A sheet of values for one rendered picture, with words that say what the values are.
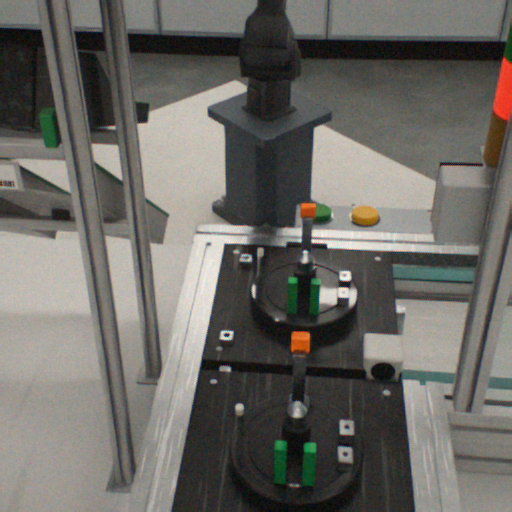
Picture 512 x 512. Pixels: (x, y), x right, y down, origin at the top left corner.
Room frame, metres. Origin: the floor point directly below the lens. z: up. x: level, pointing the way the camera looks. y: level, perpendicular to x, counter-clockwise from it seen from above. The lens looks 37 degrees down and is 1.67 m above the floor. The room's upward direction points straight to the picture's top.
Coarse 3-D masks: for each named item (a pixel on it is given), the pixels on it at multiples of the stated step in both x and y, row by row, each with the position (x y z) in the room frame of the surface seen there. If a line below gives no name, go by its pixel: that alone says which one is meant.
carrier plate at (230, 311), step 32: (224, 256) 0.92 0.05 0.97; (256, 256) 0.92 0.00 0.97; (288, 256) 0.92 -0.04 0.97; (320, 256) 0.92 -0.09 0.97; (352, 256) 0.92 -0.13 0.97; (384, 256) 0.92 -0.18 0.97; (224, 288) 0.85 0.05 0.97; (384, 288) 0.85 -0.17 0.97; (224, 320) 0.78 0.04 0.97; (256, 320) 0.78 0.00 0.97; (352, 320) 0.79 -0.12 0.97; (384, 320) 0.79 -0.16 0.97; (224, 352) 0.73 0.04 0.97; (256, 352) 0.73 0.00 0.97; (288, 352) 0.73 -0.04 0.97; (320, 352) 0.73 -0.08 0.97; (352, 352) 0.73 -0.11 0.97
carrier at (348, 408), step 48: (240, 384) 0.67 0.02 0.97; (288, 384) 0.67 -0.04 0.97; (336, 384) 0.67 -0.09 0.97; (384, 384) 0.67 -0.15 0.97; (192, 432) 0.60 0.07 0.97; (240, 432) 0.54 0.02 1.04; (288, 432) 0.56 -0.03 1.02; (336, 432) 0.59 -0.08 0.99; (384, 432) 0.60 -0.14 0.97; (192, 480) 0.54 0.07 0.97; (240, 480) 0.53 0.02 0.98; (288, 480) 0.52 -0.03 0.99; (336, 480) 0.53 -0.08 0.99; (384, 480) 0.54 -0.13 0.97
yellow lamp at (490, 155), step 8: (496, 120) 0.68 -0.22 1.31; (504, 120) 0.67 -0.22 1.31; (496, 128) 0.68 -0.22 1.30; (504, 128) 0.67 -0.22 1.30; (488, 136) 0.69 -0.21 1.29; (496, 136) 0.68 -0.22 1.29; (504, 136) 0.67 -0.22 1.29; (488, 144) 0.69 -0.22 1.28; (496, 144) 0.68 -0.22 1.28; (488, 152) 0.68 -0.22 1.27; (496, 152) 0.67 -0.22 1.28; (488, 160) 0.68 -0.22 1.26; (496, 160) 0.67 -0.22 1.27
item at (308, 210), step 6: (306, 204) 0.90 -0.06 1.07; (312, 204) 0.90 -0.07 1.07; (306, 210) 0.89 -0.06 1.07; (312, 210) 0.89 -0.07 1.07; (306, 216) 0.89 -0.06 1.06; (312, 216) 0.89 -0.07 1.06; (306, 222) 0.88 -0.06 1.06; (312, 222) 0.87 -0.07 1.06; (306, 228) 0.89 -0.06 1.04; (312, 228) 0.89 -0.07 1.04; (306, 234) 0.88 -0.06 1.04; (306, 240) 0.88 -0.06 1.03; (306, 246) 0.88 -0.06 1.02
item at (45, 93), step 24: (0, 48) 0.70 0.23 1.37; (24, 48) 0.69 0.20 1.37; (0, 72) 0.69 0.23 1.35; (24, 72) 0.68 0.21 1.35; (48, 72) 0.70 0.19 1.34; (96, 72) 0.79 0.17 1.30; (0, 96) 0.68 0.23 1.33; (24, 96) 0.68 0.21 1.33; (48, 96) 0.69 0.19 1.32; (96, 96) 0.78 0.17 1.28; (0, 120) 0.67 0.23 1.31; (24, 120) 0.67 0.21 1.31; (96, 120) 0.78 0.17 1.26; (144, 120) 0.90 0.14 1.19
